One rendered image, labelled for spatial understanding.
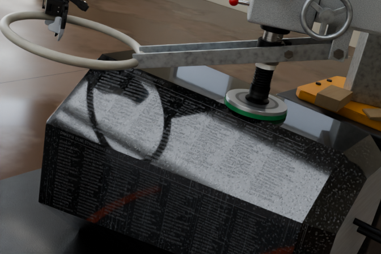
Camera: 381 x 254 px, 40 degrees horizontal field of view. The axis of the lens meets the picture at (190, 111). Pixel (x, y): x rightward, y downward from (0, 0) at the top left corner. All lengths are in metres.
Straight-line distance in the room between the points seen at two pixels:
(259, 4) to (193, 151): 0.51
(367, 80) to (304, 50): 0.75
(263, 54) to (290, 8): 0.18
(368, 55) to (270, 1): 0.86
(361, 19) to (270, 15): 0.27
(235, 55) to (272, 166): 0.37
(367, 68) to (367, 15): 0.75
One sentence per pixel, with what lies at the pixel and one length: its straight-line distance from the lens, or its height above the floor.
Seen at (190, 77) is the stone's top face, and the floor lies 0.85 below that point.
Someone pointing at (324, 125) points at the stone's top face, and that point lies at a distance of 1.82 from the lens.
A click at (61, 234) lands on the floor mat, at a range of 2.42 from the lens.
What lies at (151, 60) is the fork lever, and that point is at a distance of 1.73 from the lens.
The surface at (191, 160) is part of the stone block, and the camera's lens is 1.70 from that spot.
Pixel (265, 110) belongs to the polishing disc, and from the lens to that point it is 1.73.
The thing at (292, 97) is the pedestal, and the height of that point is 0.74.
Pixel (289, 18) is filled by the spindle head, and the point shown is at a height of 1.18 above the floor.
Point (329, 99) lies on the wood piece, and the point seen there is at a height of 0.82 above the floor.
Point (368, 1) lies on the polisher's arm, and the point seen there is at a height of 1.28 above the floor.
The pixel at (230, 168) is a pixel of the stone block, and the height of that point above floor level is 0.71.
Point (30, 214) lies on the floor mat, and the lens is 2.54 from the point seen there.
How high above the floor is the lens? 1.44
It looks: 21 degrees down
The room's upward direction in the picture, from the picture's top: 12 degrees clockwise
